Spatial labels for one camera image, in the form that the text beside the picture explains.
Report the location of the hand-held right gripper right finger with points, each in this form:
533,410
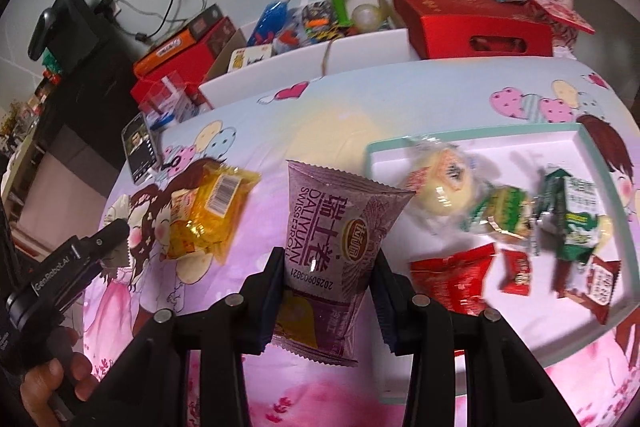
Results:
387,307

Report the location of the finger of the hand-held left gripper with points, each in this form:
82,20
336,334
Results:
107,237

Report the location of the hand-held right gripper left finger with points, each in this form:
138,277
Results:
267,302

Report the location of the purple swiss roll packet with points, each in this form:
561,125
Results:
335,227

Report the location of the white tray with teal rim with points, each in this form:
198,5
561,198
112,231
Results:
515,147

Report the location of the brown biscuit packet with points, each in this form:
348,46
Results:
597,287

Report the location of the person's left hand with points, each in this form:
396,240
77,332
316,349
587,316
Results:
45,377

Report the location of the large red snack packet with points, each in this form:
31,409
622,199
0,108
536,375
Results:
450,279

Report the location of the black smartphone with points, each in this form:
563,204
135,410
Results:
140,149

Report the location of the yellow cake packet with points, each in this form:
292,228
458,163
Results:
210,212

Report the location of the black cabinet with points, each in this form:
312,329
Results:
85,107

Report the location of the clear wrapped pale bun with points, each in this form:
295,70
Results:
445,187

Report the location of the small red snack packet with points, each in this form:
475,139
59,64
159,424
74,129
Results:
517,274

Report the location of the clear plastic box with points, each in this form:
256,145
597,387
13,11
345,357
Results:
160,99

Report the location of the green sandwich biscuit packet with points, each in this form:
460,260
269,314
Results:
500,212

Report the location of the orange flat box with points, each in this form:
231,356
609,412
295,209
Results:
160,57

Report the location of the dark green snack packet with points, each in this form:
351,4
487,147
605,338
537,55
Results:
550,207

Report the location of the printed cartoon tablecloth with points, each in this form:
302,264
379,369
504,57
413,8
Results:
400,97

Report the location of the black controller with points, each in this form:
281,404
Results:
45,32

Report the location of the green white snack packet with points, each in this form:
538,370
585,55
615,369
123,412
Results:
582,217

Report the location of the cartoon printed card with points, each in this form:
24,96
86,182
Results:
250,57

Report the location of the white cardboard box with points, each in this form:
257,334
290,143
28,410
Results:
300,67

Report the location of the blue liquid bottle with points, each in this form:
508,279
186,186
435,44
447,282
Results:
270,17

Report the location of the colourful toy packs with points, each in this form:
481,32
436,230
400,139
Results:
315,19

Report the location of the red gift box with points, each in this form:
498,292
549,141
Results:
450,27

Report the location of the clear round container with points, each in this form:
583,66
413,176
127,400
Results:
367,17

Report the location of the red patterned box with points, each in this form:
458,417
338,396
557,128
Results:
560,9

